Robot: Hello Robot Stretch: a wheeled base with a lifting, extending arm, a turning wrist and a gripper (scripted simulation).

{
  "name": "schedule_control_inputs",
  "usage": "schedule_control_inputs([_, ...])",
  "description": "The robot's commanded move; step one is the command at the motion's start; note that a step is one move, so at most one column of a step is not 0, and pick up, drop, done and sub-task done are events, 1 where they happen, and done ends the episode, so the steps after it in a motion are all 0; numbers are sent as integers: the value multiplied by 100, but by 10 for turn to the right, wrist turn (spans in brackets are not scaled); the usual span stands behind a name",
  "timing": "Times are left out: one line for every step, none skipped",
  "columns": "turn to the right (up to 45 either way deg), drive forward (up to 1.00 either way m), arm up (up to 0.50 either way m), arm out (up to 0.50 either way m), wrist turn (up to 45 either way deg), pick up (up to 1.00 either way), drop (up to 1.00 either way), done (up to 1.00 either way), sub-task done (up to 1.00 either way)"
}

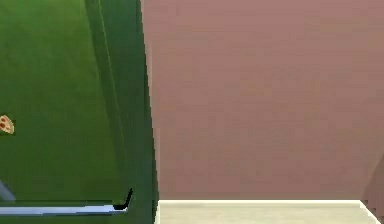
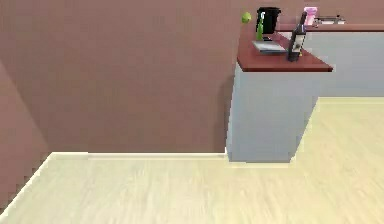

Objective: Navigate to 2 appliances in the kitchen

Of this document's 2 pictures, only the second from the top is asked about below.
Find black coffee machine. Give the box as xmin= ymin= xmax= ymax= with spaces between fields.
xmin=256 ymin=6 xmax=282 ymax=35

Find dark wine bottle white label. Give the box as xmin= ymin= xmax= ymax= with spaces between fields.
xmin=287 ymin=11 xmax=308 ymax=63

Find grey metal sink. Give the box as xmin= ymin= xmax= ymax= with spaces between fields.
xmin=313 ymin=15 xmax=347 ymax=26

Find grey kitchen counter red top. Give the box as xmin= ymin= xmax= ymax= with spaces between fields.
xmin=225 ymin=22 xmax=384 ymax=164

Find green bottle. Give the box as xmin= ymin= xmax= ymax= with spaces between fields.
xmin=255 ymin=18 xmax=265 ymax=42

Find grey flat tray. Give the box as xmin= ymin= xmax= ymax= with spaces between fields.
xmin=251 ymin=39 xmax=288 ymax=55

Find pink soap bottle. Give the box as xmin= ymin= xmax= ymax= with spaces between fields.
xmin=303 ymin=6 xmax=318 ymax=27

